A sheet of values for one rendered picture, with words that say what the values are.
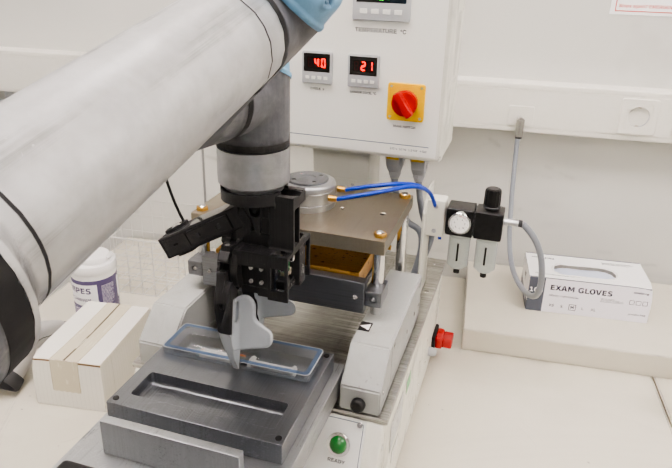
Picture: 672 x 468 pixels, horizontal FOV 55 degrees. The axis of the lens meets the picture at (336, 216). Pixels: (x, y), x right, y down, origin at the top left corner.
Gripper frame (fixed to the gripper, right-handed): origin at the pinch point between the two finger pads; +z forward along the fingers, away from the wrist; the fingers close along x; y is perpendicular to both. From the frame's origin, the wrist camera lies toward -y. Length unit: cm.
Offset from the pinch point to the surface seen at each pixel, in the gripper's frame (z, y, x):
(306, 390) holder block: 1.7, 9.4, -3.8
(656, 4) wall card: -35, 49, 82
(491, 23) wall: -31, 19, 80
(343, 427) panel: 9.9, 12.4, 1.3
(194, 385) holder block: 2.2, -2.8, -6.4
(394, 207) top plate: -9.8, 12.2, 24.6
